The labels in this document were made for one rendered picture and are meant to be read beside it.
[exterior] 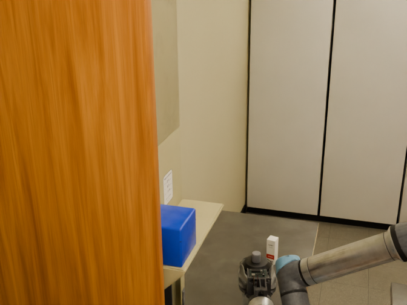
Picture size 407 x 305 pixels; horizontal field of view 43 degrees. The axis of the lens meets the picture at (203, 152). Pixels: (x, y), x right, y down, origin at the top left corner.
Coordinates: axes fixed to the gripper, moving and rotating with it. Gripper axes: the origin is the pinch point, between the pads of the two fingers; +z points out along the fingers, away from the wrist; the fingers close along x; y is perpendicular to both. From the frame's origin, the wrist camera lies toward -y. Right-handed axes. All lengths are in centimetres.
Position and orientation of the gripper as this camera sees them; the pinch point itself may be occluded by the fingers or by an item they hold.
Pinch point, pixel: (255, 271)
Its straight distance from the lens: 175.1
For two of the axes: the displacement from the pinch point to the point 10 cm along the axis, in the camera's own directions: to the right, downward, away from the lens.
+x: -10.0, 0.0, 0.4
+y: -0.1, -9.3, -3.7
